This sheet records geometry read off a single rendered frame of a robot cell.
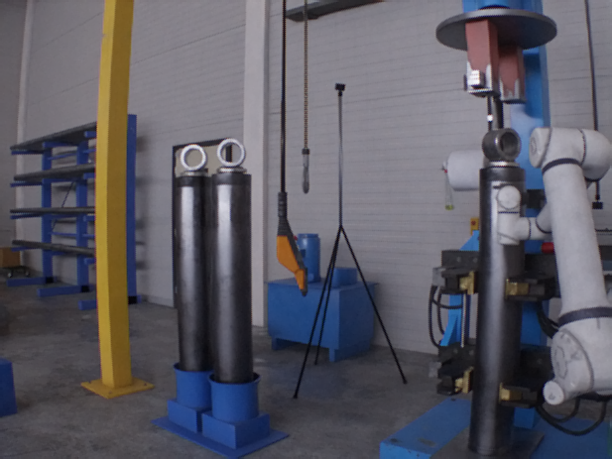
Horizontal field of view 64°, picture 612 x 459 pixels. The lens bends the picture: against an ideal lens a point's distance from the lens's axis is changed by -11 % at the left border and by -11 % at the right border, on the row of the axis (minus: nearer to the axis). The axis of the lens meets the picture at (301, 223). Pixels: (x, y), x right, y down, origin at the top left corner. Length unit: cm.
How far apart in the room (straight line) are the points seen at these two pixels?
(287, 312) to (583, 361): 383
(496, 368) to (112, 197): 267
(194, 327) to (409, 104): 294
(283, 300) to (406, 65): 242
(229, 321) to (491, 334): 131
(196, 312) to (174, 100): 469
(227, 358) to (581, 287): 199
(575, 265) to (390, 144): 382
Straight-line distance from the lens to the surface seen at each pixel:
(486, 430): 262
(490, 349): 250
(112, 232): 385
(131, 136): 761
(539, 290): 240
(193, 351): 316
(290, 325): 491
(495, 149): 247
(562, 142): 159
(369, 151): 522
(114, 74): 395
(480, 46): 240
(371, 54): 538
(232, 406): 298
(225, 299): 286
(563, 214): 149
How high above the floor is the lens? 128
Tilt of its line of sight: 1 degrees down
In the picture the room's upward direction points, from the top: straight up
